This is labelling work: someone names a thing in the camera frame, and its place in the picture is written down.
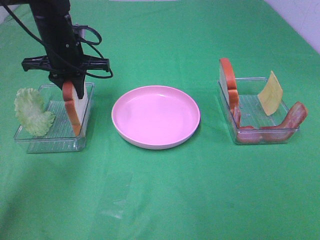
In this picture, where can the yellow cheese slice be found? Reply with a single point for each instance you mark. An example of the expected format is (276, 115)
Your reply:
(271, 95)

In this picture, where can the green lettuce leaf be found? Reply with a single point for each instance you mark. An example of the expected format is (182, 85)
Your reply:
(29, 107)

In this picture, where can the clear left plastic tray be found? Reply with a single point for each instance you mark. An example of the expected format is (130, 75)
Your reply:
(60, 137)

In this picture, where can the pink round plate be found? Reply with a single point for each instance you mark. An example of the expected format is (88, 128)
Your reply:
(156, 117)

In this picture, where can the clear plastic tray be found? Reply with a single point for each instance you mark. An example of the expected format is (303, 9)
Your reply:
(252, 113)
(60, 137)

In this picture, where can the clear right plastic tray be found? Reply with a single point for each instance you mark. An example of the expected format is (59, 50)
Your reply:
(252, 113)

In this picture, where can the bread slice tray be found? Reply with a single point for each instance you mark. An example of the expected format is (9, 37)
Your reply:
(228, 83)
(75, 107)

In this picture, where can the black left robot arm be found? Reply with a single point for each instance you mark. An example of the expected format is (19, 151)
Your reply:
(62, 41)

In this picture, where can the short bacon strip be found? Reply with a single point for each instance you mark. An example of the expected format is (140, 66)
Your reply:
(245, 137)

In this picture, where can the clear plastic film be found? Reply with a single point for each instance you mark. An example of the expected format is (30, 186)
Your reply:
(114, 196)

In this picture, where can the green tablecloth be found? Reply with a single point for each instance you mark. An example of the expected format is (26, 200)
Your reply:
(205, 189)

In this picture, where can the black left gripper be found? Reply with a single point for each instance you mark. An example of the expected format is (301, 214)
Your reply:
(87, 62)

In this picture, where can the long bacon strip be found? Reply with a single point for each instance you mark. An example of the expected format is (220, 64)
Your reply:
(278, 133)

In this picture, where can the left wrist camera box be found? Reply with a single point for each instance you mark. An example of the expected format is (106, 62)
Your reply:
(79, 31)

